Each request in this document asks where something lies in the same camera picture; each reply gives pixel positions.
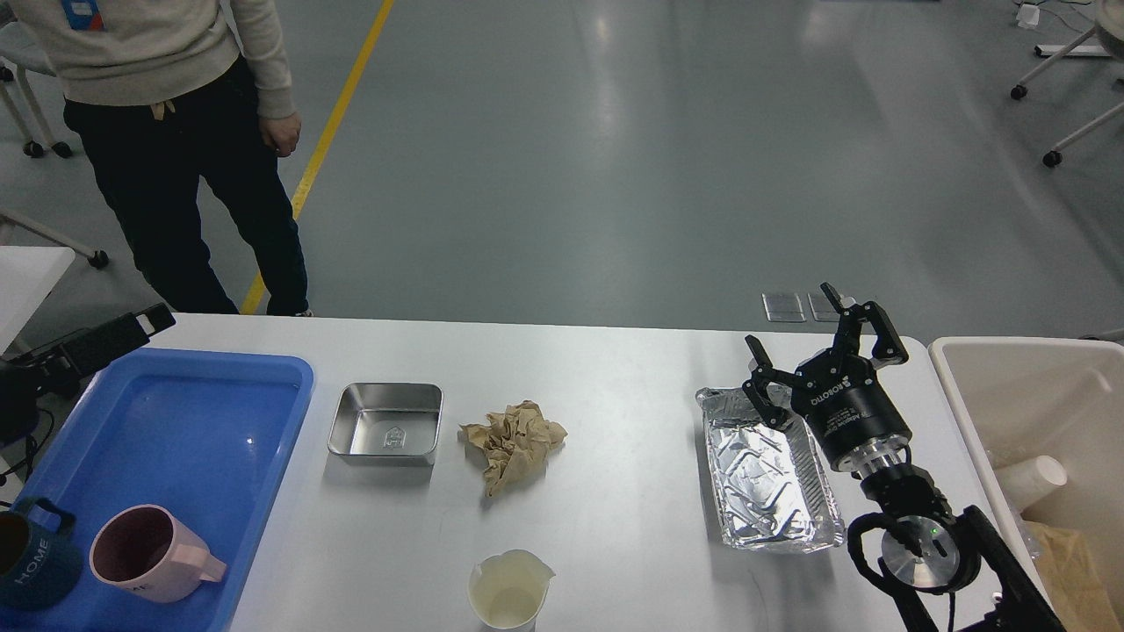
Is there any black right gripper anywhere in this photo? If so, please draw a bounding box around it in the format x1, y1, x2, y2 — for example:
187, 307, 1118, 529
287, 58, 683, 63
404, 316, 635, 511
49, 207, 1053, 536
741, 283, 912, 473

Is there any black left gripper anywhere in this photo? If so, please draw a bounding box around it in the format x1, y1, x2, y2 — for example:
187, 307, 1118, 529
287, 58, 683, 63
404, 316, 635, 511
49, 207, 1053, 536
1, 304, 176, 444

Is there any pink mug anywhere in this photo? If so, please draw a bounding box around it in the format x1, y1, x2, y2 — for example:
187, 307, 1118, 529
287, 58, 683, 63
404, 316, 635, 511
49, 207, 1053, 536
88, 504, 227, 604

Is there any dark blue mug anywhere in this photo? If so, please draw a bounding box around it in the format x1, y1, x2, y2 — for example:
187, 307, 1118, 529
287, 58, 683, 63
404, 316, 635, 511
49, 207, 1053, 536
1, 497, 83, 611

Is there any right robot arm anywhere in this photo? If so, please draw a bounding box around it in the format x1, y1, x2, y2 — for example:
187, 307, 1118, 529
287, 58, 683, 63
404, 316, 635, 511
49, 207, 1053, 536
742, 283, 1063, 631

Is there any person's hand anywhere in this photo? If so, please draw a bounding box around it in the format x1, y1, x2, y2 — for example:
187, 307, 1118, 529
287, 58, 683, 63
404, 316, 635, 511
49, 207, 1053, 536
259, 111, 302, 159

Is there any right floor outlet plate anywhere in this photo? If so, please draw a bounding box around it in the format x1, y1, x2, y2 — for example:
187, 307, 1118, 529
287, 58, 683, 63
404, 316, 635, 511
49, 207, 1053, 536
807, 292, 840, 323

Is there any floor outlet plate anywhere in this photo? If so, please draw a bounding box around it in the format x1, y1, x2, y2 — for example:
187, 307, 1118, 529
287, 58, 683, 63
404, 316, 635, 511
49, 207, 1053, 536
761, 292, 807, 323
807, 292, 840, 323

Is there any left floor outlet plate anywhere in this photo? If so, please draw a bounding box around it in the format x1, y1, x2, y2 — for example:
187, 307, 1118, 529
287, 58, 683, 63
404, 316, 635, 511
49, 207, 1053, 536
761, 292, 807, 323

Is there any white side table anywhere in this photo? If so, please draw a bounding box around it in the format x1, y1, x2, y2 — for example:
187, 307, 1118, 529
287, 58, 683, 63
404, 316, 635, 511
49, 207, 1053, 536
1, 245, 76, 352

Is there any aluminium foil container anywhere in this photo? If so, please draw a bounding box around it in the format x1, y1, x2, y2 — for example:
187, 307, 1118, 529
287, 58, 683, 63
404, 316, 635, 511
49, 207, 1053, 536
695, 387, 846, 556

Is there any blue plastic tray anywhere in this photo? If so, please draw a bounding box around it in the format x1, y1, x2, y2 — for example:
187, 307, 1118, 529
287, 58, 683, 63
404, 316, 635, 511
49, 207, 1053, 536
1, 347, 312, 631

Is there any beige waste bin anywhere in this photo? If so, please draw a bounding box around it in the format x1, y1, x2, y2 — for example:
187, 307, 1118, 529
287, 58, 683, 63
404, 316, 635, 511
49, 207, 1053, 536
930, 336, 1123, 621

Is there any white paper cup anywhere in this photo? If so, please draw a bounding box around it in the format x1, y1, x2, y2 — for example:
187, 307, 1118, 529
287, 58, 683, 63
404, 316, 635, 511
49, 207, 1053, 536
995, 455, 1069, 513

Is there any person in dark trousers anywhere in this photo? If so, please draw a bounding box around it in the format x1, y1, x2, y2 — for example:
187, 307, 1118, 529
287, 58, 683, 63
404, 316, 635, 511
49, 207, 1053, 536
3, 1, 312, 317

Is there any grey office chair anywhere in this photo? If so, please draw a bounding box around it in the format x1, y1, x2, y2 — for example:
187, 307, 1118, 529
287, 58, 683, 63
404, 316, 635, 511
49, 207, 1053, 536
1, 22, 110, 269

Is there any square steel tray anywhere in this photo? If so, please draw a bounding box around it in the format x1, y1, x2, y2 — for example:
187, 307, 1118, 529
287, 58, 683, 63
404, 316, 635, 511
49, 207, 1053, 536
327, 383, 444, 467

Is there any crumpled brown paper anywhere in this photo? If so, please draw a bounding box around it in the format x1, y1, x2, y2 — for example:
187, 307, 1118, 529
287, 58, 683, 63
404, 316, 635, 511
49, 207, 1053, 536
460, 400, 566, 499

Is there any brown paper bag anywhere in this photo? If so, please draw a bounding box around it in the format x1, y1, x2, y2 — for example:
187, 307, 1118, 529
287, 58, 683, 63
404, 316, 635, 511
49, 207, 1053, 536
1024, 521, 1121, 631

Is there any white chair base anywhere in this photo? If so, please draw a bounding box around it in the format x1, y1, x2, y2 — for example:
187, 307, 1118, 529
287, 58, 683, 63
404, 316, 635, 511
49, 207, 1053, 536
1010, 0, 1124, 169

